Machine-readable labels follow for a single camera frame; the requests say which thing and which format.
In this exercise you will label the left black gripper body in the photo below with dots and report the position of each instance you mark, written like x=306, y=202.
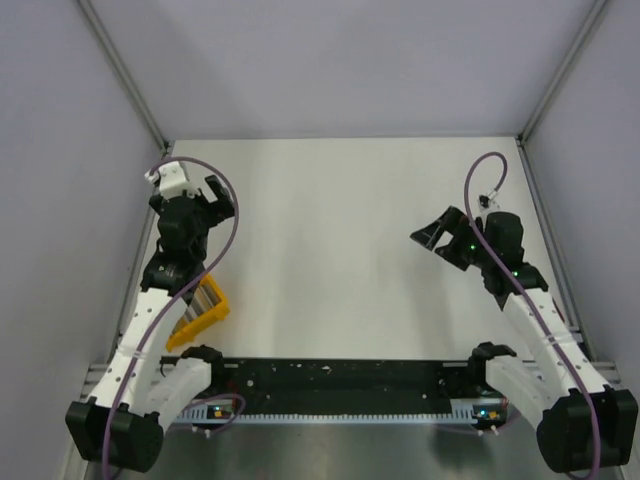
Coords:
x=209, y=215

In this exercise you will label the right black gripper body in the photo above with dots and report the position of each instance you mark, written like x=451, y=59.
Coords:
x=476, y=254

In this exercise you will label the yellow plastic card bin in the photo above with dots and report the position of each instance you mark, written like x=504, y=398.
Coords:
x=188, y=335

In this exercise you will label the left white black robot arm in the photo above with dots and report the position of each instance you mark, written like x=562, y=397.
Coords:
x=122, y=423

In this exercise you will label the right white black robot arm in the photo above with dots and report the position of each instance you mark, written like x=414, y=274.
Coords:
x=581, y=421

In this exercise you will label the stack of cards in bin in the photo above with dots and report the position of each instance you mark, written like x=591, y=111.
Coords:
x=202, y=311

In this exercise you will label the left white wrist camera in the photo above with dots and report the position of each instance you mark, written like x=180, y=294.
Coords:
x=171, y=180

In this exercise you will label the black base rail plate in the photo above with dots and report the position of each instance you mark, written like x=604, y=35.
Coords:
x=351, y=387

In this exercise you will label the white slotted cable duct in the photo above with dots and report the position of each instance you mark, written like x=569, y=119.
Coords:
x=461, y=413

